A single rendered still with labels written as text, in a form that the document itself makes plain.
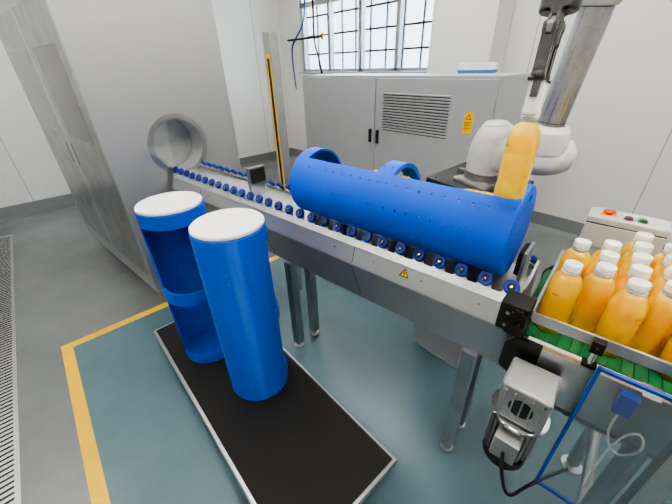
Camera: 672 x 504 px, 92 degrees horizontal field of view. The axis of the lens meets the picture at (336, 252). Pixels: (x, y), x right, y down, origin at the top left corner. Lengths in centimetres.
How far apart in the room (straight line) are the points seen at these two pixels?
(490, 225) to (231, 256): 84
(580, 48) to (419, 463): 173
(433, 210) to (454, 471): 118
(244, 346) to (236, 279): 34
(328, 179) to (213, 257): 51
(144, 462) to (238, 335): 79
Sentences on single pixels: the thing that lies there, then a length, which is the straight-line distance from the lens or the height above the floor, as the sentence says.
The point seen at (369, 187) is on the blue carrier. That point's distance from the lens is 115.
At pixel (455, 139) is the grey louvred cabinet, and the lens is 275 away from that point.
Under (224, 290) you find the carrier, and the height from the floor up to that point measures 82.
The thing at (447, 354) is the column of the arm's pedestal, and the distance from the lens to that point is 207.
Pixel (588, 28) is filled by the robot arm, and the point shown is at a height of 162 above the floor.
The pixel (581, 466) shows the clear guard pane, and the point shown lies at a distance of 120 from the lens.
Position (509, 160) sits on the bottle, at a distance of 91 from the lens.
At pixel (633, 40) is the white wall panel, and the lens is 369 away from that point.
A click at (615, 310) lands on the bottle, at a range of 100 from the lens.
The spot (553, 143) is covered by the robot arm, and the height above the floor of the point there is 125.
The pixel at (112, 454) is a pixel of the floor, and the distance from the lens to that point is 206.
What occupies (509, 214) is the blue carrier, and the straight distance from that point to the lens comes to 99.
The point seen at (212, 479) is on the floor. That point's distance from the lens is 180.
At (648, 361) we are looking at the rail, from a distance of 101.
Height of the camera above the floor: 155
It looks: 30 degrees down
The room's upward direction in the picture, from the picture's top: 2 degrees counter-clockwise
